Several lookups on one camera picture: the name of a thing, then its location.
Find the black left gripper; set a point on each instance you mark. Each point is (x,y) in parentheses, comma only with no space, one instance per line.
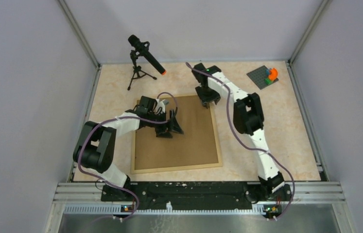
(163,131)

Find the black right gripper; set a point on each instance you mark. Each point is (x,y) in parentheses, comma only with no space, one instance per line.
(215,97)

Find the brown cardboard backing board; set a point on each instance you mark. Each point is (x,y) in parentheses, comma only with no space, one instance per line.
(194,144)

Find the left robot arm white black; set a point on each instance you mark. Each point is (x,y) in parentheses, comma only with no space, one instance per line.
(94,151)

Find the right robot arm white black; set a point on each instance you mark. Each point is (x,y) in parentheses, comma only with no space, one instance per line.
(244,115)

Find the grey building brick baseplate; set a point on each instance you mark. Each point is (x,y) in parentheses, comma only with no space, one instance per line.
(257,76)

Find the colourful toy brick stack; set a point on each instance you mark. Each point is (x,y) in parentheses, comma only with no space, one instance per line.
(272,76)

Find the black mini tripod stand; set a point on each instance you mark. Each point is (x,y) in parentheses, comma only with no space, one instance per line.
(138,73)

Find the black microphone orange tip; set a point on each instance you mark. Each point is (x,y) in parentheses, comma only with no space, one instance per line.
(142,49)

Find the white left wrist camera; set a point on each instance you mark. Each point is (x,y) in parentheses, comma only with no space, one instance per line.
(161,106)

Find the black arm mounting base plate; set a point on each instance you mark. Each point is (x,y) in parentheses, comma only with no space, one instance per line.
(195,195)

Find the aluminium front rail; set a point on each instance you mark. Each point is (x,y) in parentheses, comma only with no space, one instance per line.
(85,198)

